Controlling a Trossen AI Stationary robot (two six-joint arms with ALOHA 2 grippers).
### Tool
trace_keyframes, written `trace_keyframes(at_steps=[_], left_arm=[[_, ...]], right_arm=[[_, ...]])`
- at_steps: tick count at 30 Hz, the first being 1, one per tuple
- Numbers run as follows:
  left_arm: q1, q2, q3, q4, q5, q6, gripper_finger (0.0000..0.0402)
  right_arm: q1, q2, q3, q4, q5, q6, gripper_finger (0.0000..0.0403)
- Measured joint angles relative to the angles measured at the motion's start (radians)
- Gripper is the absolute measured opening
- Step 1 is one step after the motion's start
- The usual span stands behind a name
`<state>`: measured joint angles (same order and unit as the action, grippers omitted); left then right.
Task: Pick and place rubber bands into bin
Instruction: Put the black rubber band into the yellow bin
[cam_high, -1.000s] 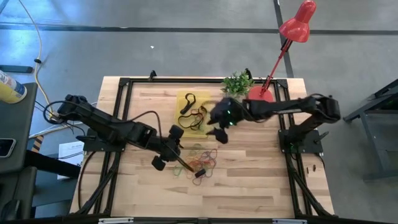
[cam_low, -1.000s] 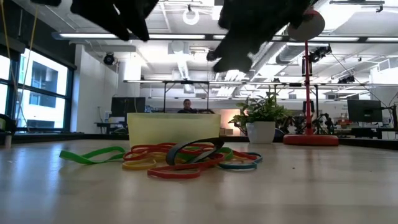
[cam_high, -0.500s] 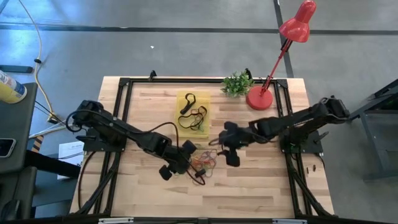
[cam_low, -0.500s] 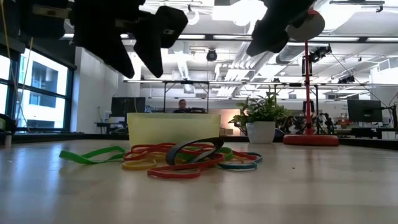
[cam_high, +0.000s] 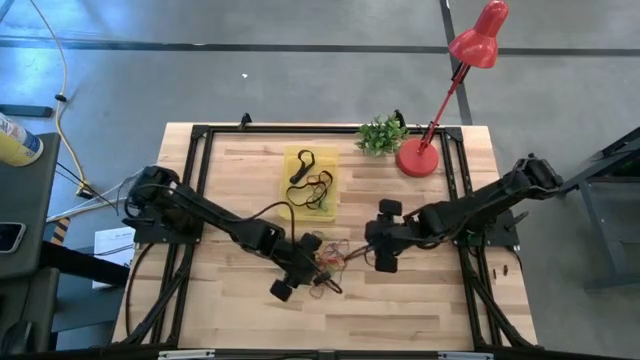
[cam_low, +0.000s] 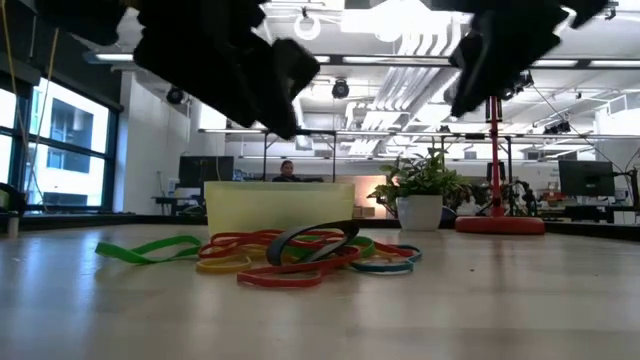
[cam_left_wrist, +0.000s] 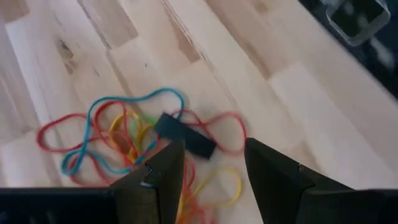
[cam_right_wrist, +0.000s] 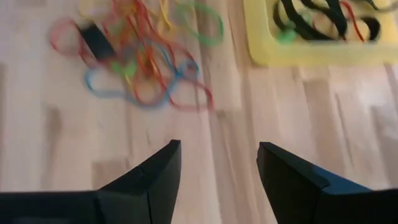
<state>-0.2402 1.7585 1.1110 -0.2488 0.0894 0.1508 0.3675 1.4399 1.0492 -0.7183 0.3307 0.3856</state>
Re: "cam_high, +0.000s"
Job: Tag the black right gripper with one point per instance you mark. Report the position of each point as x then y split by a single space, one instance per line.
390 237

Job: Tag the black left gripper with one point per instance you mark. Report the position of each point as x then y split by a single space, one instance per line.
300 265

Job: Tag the yellow rubber band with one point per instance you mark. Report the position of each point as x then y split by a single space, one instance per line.
335 270

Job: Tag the red rubber band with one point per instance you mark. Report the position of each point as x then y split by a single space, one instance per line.
311 292
345 252

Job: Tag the green rubber band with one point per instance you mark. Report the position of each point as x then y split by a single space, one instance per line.
324 205

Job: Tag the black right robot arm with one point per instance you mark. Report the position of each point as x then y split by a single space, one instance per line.
480 200

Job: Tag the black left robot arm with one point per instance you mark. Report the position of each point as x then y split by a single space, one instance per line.
200 210

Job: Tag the yellow translucent plastic bin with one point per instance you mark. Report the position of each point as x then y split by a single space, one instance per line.
327 160

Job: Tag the red desk lamp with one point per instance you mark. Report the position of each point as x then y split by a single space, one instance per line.
417 160

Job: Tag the green plant in white pot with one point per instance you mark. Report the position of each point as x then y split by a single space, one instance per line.
381 137

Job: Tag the white paper sheet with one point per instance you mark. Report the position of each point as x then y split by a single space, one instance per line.
112 240

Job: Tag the black side table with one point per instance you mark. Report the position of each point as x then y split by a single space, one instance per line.
600 230

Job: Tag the black yellow striped tape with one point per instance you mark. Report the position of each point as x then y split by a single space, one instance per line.
60 231

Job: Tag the dark grey desk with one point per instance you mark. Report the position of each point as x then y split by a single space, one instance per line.
30 200

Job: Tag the smartphone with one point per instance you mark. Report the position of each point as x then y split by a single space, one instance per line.
10 237

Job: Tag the yellow white canister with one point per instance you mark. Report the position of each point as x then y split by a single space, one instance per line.
17 145

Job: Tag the flat black floor object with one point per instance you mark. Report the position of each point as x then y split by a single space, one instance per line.
25 111

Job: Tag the black aluminium table frame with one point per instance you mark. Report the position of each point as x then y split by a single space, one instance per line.
325 129

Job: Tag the black frame clamp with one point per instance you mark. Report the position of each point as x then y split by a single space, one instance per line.
245 120
399 117

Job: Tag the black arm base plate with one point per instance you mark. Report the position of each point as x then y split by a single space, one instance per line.
150 235
500 235

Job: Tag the white bracket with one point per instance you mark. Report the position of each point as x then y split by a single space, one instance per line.
465 356
185 355

